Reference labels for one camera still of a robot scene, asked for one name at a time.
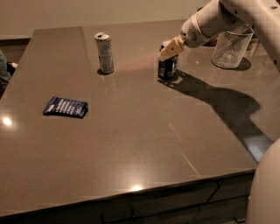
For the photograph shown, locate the dark cabinet drawer lower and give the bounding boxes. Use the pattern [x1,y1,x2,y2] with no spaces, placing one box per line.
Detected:
[190,197,248,224]

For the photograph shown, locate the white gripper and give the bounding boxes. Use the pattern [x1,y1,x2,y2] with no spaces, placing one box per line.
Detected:
[157,14,210,61]

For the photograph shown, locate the dark cabinet drawer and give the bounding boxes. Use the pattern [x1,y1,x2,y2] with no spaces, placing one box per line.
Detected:
[190,197,248,224]
[208,172,254,202]
[0,181,219,224]

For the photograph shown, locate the blue pepsi can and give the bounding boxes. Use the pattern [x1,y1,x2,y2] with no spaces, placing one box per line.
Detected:
[157,55,178,80]

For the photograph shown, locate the blue rxbar wrapper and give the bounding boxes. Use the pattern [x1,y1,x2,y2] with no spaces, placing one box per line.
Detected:
[43,96,88,119]

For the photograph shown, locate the clear plastic cup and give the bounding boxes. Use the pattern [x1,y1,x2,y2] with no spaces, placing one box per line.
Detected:
[212,24,254,69]

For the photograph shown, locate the dark cabinet drawer left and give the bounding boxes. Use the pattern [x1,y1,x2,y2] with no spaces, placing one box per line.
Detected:
[0,181,219,224]

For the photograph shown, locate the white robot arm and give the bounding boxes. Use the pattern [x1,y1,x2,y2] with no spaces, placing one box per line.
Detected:
[158,0,280,224]

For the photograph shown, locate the silver energy drink can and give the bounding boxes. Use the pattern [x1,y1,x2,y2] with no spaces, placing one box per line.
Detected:
[94,32,115,74]

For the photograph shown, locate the person leg grey trousers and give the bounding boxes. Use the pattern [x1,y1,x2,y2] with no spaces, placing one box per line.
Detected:
[0,50,11,89]

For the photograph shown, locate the dark cabinet drawer upper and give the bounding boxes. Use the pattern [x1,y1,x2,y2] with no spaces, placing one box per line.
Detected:
[208,172,254,202]

